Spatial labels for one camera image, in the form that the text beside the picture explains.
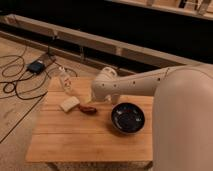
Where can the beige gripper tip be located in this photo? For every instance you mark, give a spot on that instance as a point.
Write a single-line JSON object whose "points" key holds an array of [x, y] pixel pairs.
{"points": [[88, 99]]}

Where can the clear plastic bottle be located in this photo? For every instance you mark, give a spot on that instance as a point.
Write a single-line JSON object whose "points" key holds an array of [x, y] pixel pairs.
{"points": [[65, 80]]}

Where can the brown sausage piece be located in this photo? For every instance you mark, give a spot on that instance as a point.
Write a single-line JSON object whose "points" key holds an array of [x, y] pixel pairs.
{"points": [[88, 110]]}

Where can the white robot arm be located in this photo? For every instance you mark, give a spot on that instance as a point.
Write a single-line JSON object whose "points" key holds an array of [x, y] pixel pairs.
{"points": [[182, 113]]}

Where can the blue power adapter box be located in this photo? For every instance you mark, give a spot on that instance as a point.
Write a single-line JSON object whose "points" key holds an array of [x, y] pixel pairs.
{"points": [[36, 67]]}

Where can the dark ceramic bowl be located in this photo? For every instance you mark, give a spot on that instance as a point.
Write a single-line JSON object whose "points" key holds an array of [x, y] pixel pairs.
{"points": [[127, 118]]}

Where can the wooden table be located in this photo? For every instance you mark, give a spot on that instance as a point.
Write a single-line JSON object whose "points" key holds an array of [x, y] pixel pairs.
{"points": [[78, 137]]}

